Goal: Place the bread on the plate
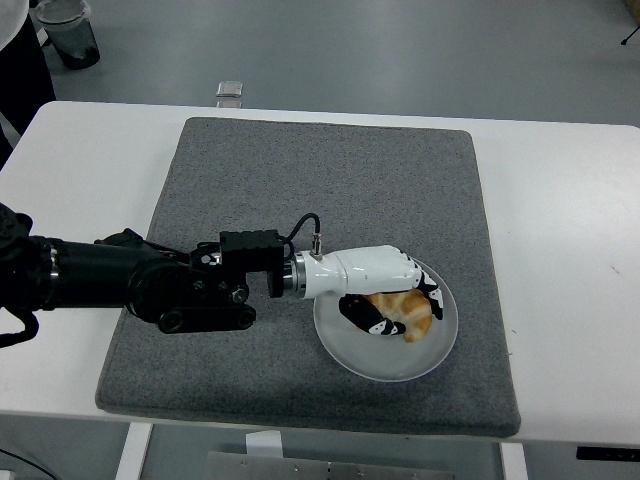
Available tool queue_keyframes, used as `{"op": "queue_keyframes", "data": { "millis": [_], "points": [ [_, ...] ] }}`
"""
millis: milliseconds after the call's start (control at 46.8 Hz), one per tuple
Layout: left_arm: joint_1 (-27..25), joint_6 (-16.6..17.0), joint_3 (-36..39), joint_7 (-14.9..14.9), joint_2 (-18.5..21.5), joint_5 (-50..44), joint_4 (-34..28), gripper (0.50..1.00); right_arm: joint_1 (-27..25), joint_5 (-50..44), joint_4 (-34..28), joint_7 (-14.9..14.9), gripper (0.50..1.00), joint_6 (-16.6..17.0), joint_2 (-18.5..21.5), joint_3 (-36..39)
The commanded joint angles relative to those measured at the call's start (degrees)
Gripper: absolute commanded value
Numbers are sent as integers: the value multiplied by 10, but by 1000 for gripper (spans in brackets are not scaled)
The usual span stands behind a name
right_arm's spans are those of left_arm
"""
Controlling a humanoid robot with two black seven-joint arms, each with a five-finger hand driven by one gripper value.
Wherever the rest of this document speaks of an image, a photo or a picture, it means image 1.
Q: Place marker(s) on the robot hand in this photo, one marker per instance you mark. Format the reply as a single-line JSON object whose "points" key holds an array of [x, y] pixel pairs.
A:
{"points": [[360, 270]]}

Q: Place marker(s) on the person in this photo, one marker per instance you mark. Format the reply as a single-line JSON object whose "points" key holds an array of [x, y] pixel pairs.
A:
{"points": [[25, 85]]}

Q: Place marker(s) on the black table control panel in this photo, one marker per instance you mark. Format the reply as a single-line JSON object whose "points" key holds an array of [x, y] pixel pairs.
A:
{"points": [[607, 453]]}

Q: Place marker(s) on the white bracket under table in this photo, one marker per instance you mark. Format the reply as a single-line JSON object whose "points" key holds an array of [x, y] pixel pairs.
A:
{"points": [[264, 444]]}

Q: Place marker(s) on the croissant bread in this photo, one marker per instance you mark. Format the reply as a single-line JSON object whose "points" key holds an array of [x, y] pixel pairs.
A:
{"points": [[407, 307]]}

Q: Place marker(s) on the black tripod leg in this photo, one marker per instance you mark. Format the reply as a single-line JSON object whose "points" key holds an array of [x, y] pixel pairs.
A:
{"points": [[631, 35]]}

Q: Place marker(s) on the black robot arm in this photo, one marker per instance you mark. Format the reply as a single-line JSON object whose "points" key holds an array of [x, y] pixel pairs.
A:
{"points": [[100, 275]]}

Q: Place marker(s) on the white table leg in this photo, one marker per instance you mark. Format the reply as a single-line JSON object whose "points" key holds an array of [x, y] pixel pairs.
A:
{"points": [[132, 452], [513, 462]]}

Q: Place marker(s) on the grey square mat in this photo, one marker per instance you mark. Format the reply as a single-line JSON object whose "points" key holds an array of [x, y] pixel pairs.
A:
{"points": [[300, 175]]}

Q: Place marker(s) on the grey round plate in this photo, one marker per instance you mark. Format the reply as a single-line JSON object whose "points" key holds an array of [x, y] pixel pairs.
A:
{"points": [[390, 360]]}

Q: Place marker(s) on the grey metal plate with screws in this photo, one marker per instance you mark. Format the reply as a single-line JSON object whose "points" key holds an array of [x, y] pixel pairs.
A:
{"points": [[280, 467]]}

